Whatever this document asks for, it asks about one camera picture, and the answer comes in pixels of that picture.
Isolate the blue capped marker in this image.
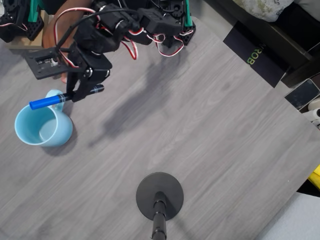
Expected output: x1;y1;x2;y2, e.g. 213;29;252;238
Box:
29;84;105;111

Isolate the black leader arm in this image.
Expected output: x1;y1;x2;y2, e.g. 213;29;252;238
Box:
0;0;45;43

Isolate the light blue ceramic mug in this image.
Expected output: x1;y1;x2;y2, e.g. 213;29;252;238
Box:
14;89;74;148

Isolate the person's right hand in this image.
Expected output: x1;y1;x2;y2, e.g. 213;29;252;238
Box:
52;74;69;85

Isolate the wooden base block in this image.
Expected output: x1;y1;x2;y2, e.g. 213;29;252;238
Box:
6;9;50;50

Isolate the green clamp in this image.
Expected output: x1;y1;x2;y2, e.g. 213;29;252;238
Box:
183;0;197;28
27;0;42;23

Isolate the black box with green letters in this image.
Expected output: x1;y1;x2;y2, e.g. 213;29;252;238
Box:
222;19;293;89

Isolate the patterned white pillow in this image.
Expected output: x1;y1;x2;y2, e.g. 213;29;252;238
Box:
234;0;296;23

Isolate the black smartphone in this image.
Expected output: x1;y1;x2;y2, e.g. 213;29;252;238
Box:
284;78;320;111

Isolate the plain white pillow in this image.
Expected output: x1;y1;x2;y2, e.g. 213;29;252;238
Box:
293;0;320;16

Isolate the white round object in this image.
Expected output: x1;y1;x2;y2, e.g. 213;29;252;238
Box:
307;97;320;112

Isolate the white plastic device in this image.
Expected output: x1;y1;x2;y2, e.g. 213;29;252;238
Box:
303;107;320;130

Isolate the yellow object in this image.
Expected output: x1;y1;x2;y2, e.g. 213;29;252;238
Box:
307;163;320;191

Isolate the pale grey fabric surface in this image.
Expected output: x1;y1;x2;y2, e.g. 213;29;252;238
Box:
257;191;320;240

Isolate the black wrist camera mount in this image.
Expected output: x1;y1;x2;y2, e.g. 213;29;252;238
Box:
23;46;87;81

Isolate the black camera cable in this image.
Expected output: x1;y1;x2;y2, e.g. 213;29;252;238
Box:
55;8;141;50

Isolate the black round base camera stand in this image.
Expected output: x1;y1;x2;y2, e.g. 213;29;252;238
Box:
135;171;185;240

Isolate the dark furniture frame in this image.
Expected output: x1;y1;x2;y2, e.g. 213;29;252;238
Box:
202;0;320;88

